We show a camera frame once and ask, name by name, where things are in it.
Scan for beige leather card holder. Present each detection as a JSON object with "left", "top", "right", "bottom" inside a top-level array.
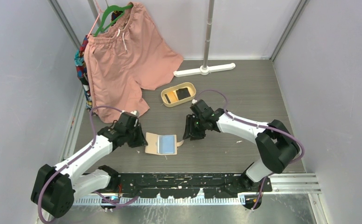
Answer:
[{"left": 145, "top": 132, "right": 184, "bottom": 156}]

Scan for black card in tray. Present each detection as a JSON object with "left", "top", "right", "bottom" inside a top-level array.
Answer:
[{"left": 175, "top": 87, "right": 191, "bottom": 100}]

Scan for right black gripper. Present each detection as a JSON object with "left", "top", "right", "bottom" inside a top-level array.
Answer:
[{"left": 183, "top": 114, "right": 207, "bottom": 141}]

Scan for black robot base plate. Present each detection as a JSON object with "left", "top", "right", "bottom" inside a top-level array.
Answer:
[{"left": 98, "top": 173, "right": 272, "bottom": 199}]

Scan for green clothes hanger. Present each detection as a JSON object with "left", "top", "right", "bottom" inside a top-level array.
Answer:
[{"left": 93, "top": 3, "right": 133, "bottom": 37}]

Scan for gold card with black stripe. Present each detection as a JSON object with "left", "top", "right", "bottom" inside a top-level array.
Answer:
[{"left": 164, "top": 91, "right": 178, "bottom": 104}]

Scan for colourful patterned garment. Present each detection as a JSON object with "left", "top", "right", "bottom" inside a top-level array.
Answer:
[{"left": 74, "top": 35, "right": 92, "bottom": 111}]

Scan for grey metal rack pole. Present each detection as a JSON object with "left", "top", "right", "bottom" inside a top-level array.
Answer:
[{"left": 202, "top": 0, "right": 215, "bottom": 70}]

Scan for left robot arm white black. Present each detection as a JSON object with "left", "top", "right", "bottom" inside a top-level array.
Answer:
[{"left": 30, "top": 111, "right": 147, "bottom": 218}]

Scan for beige oval tray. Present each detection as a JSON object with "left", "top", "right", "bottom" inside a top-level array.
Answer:
[{"left": 160, "top": 82, "right": 196, "bottom": 108}]

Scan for white rack stand base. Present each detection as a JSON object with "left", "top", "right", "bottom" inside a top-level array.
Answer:
[{"left": 173, "top": 63, "right": 236, "bottom": 77}]

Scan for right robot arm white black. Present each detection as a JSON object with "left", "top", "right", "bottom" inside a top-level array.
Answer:
[{"left": 183, "top": 99, "right": 301, "bottom": 192}]

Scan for pink shorts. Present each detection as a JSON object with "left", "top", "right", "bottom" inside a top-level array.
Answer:
[{"left": 84, "top": 2, "right": 183, "bottom": 123}]

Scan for pink clothes hanger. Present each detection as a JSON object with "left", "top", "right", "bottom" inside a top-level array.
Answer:
[{"left": 87, "top": 0, "right": 104, "bottom": 36}]

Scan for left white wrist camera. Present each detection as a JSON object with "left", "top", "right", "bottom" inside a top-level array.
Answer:
[{"left": 130, "top": 110, "right": 139, "bottom": 119}]

